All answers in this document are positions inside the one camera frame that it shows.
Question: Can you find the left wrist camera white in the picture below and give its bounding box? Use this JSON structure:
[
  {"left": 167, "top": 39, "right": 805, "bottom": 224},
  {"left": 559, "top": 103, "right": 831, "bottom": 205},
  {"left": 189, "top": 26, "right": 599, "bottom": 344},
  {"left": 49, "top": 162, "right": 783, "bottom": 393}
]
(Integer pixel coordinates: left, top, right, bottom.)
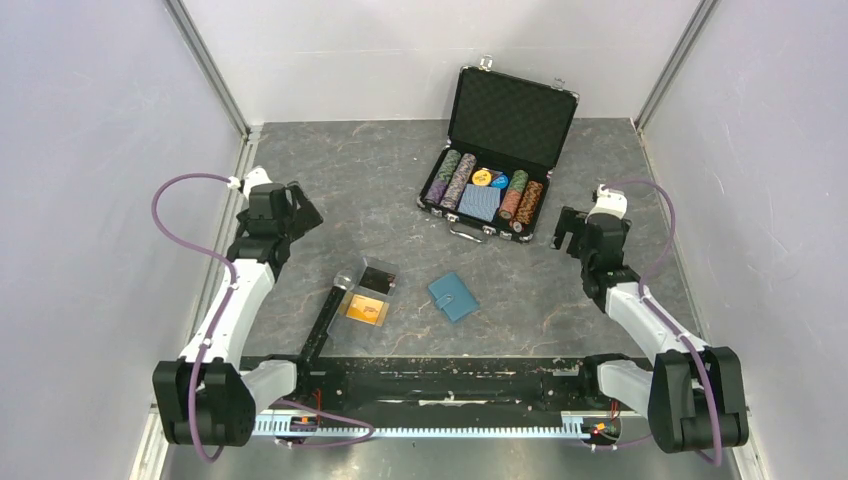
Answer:
[{"left": 227, "top": 167, "right": 272, "bottom": 199}]

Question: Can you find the blue card holder wallet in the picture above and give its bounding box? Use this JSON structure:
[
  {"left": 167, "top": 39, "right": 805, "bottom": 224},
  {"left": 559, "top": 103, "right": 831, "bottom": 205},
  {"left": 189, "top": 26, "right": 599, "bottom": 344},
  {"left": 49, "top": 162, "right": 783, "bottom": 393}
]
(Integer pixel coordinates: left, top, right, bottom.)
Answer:
[{"left": 427, "top": 272, "right": 480, "bottom": 323}]

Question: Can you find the white slotted cable duct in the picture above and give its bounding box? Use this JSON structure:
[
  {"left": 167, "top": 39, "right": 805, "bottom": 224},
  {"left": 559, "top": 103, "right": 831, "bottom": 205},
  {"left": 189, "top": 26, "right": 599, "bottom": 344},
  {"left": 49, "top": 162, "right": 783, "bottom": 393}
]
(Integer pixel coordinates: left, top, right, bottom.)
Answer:
[{"left": 252, "top": 410, "right": 622, "bottom": 441}]

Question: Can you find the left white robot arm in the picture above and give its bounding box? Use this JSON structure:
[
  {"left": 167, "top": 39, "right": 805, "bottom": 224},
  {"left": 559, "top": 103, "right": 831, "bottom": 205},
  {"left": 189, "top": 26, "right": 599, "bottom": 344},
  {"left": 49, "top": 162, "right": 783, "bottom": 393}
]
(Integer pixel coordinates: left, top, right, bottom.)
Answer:
[{"left": 152, "top": 180, "right": 323, "bottom": 455}]

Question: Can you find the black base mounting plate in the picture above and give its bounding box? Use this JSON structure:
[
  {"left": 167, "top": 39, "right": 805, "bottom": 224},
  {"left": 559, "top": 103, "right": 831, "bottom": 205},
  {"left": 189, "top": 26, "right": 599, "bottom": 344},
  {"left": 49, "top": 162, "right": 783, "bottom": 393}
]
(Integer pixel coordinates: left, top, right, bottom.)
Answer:
[{"left": 238, "top": 355, "right": 654, "bottom": 429}]

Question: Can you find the black poker chip case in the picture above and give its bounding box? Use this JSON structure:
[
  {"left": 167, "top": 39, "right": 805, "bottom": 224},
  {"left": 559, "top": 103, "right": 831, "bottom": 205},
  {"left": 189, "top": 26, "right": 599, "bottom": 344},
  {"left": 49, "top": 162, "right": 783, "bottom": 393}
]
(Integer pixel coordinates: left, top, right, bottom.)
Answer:
[{"left": 416, "top": 56, "right": 579, "bottom": 244}]

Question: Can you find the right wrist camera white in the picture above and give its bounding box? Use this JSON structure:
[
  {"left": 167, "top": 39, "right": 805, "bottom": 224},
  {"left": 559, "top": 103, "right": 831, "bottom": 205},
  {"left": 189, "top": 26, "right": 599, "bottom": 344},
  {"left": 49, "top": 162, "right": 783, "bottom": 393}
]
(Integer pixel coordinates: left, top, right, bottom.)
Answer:
[{"left": 587, "top": 184, "right": 628, "bottom": 220}]

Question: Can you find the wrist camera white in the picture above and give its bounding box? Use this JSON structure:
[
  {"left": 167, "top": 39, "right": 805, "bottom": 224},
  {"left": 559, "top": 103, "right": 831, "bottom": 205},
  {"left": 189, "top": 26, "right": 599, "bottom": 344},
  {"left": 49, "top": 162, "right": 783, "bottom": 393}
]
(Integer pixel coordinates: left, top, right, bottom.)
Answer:
[
  {"left": 587, "top": 184, "right": 628, "bottom": 220},
  {"left": 227, "top": 167, "right": 272, "bottom": 199}
]

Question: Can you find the purple cable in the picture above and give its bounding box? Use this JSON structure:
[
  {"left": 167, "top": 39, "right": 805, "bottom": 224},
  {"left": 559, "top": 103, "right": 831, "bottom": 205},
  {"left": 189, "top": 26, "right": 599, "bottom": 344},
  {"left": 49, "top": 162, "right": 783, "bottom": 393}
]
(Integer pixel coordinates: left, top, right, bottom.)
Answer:
[
  {"left": 582, "top": 180, "right": 725, "bottom": 467},
  {"left": 150, "top": 172, "right": 376, "bottom": 463}
]

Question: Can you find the blue playing card deck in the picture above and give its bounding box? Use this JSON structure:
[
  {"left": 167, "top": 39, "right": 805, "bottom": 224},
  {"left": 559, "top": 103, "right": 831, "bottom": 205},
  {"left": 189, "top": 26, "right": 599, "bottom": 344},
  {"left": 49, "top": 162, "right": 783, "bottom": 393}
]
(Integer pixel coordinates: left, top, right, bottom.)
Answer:
[{"left": 457, "top": 184, "right": 501, "bottom": 222}]

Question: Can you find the pink grey chip row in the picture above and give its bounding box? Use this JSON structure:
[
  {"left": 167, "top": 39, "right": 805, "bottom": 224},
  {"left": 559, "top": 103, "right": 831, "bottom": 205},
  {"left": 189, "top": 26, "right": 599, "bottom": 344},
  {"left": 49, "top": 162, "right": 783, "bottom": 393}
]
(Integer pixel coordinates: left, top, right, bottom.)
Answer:
[{"left": 439, "top": 153, "right": 477, "bottom": 210}]

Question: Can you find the blue dealer button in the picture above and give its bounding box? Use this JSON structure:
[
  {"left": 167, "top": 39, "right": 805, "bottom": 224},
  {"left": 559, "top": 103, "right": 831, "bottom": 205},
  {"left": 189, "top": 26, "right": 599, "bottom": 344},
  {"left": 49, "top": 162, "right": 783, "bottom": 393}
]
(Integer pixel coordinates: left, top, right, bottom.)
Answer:
[{"left": 490, "top": 174, "right": 510, "bottom": 189}]

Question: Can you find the orange brown chip row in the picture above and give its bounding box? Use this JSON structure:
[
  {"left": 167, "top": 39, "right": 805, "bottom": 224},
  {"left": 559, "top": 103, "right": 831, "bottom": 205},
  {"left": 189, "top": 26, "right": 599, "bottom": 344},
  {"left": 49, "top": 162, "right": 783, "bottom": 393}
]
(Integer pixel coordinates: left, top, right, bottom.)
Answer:
[{"left": 513, "top": 181, "right": 544, "bottom": 227}]

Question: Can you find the clear plastic card box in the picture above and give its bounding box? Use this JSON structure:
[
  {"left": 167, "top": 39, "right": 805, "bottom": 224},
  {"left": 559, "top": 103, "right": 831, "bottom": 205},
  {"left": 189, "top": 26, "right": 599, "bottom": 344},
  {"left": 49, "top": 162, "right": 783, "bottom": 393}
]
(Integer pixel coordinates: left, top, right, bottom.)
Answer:
[{"left": 328, "top": 256, "right": 400, "bottom": 348}]

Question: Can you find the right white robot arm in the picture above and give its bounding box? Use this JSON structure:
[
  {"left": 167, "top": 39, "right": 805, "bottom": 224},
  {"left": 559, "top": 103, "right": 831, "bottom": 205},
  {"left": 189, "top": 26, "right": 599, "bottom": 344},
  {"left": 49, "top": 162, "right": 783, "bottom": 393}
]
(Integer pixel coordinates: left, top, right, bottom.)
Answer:
[{"left": 551, "top": 206, "right": 749, "bottom": 453}]

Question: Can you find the yellow dealer button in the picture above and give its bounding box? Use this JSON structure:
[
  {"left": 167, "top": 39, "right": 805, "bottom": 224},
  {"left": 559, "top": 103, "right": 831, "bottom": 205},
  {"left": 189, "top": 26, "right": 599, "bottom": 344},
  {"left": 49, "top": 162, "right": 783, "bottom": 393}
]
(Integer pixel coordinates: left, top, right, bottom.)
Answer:
[{"left": 471, "top": 169, "right": 493, "bottom": 186}]

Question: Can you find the dark card stack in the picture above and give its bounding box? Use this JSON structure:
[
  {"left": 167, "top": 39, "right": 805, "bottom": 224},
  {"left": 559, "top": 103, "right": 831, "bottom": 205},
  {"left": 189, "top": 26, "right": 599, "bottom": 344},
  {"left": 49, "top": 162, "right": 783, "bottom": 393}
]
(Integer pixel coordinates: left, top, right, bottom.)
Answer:
[{"left": 358, "top": 265, "right": 398, "bottom": 296}]

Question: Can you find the green red chip row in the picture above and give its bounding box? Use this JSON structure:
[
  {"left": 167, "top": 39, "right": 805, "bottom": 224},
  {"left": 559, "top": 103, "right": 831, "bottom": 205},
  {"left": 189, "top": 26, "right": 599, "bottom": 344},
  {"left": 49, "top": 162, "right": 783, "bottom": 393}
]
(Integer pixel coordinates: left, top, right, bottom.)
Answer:
[{"left": 497, "top": 170, "right": 529, "bottom": 220}]

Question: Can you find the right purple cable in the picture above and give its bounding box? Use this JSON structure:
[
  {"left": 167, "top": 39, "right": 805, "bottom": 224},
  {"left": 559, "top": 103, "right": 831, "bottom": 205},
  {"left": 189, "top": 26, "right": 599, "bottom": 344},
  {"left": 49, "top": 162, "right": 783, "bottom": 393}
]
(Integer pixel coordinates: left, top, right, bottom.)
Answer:
[{"left": 582, "top": 180, "right": 725, "bottom": 467}]

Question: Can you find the purple green chip row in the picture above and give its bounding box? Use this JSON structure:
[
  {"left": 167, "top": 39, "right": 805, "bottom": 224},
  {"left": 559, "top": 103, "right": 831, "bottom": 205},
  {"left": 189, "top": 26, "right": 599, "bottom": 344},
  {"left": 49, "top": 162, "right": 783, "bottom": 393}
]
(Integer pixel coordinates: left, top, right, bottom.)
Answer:
[{"left": 424, "top": 149, "right": 462, "bottom": 204}]

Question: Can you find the black microphone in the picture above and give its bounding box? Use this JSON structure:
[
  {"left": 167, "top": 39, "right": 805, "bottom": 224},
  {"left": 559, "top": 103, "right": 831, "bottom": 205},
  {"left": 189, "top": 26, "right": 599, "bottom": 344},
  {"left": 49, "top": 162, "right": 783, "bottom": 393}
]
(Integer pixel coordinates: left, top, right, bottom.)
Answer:
[{"left": 299, "top": 270, "right": 355, "bottom": 368}]

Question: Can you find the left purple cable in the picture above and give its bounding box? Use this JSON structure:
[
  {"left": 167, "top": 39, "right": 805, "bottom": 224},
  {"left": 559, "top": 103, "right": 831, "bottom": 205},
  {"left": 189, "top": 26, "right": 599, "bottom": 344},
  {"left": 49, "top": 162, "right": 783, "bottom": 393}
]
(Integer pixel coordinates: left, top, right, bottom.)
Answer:
[{"left": 150, "top": 172, "right": 376, "bottom": 463}]

